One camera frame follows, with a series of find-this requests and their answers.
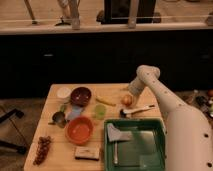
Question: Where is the yellow red apple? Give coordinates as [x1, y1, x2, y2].
[121, 94, 133, 106]

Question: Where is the black chair base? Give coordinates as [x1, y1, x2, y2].
[0, 107, 28, 156]

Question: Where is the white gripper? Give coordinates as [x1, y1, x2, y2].
[121, 85, 140, 107]

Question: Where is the light green cup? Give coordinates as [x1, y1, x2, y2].
[94, 104, 106, 120]

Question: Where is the bunch of red grapes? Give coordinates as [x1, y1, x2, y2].
[33, 136, 51, 165]

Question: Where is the dark red bowl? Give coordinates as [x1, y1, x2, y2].
[70, 87, 92, 106]

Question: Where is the green plastic tray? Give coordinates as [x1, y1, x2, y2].
[104, 119, 165, 171]

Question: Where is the wooden table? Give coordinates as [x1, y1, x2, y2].
[23, 83, 163, 171]

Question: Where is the yellow banana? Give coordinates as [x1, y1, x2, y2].
[96, 96, 116, 106]

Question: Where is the small white bowl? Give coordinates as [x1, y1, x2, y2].
[56, 87, 71, 102]

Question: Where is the orange bowl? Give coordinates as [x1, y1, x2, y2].
[65, 116, 93, 145]

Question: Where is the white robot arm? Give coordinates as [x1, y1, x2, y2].
[128, 65, 213, 171]

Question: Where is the grey metal spatula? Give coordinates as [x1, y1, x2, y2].
[107, 123, 132, 164]

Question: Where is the brown rectangular sponge block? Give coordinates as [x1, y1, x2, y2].
[74, 146, 100, 160]

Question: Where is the metal measuring cup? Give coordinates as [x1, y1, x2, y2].
[49, 105, 66, 128]

